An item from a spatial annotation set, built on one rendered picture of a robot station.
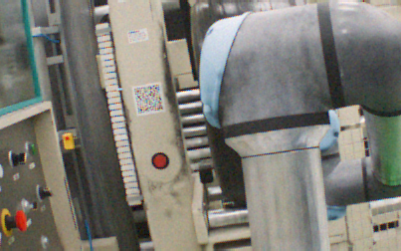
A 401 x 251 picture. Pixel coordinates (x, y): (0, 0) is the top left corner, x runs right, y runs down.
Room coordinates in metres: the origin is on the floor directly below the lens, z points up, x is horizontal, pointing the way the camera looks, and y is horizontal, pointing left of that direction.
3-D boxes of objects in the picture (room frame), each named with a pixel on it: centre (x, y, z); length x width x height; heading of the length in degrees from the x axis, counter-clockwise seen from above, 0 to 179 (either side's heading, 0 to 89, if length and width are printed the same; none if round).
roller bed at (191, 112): (2.07, 0.13, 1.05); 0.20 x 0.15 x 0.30; 90
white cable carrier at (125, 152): (1.64, 0.25, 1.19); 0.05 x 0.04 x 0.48; 0
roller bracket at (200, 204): (1.69, 0.09, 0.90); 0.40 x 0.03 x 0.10; 0
